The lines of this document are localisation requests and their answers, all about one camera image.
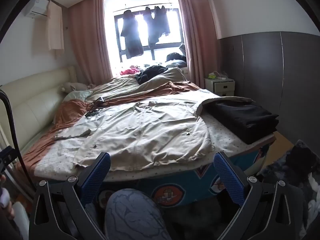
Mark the beige duvet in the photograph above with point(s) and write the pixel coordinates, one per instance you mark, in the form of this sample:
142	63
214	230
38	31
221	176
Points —
120	87

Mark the cream hanging cloth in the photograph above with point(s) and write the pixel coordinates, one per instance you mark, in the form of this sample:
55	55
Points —
55	27

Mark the grey wardrobe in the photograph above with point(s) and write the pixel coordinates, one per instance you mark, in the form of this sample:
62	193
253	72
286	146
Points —
262	67

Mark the person's left hand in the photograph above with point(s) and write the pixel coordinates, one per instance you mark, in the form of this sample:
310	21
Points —
11	211

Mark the pale green pillow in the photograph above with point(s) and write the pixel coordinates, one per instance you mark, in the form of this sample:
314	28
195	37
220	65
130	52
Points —
77	95

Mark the cream plush toy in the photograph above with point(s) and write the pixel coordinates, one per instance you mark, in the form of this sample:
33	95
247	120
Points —
71	86

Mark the pink cloth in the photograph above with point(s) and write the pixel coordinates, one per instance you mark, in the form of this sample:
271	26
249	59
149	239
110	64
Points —
127	71

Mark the black crumpled garment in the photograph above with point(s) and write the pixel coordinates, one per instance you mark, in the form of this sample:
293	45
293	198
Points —
150	73

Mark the pink curtain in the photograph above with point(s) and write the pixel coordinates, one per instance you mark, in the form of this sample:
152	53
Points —
197	42
87	42

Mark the green packet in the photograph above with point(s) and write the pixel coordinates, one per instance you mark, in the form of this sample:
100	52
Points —
212	76

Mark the pile of clothes on floor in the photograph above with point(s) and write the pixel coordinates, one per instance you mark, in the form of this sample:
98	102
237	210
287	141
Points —
300	160

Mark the cream leather headboard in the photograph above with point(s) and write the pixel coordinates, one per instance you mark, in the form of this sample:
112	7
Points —
32	97

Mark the beige jacket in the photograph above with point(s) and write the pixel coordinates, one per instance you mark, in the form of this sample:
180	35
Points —
150	135

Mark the black folded clothes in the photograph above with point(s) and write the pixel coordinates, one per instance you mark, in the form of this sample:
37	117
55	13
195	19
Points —
247	122

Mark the white air conditioner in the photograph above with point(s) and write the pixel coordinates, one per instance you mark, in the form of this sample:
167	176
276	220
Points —
37	6

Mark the blue printed bed cover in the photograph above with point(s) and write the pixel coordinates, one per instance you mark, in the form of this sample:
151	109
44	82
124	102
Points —
195	187

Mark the person's leg in patterned trousers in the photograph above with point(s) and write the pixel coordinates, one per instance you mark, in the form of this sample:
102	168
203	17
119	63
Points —
132	215

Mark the white dotted bedsheet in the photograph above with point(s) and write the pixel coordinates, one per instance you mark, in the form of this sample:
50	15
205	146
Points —
60	152

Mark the white nightstand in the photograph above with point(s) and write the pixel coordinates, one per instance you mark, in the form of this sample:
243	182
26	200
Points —
222	87

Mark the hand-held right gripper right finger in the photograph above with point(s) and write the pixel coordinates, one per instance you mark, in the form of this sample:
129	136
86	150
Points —
228	177

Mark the dark framed window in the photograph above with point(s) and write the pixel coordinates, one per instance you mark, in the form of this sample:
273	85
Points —
152	55

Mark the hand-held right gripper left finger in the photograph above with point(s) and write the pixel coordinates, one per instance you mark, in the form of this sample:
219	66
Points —
96	177

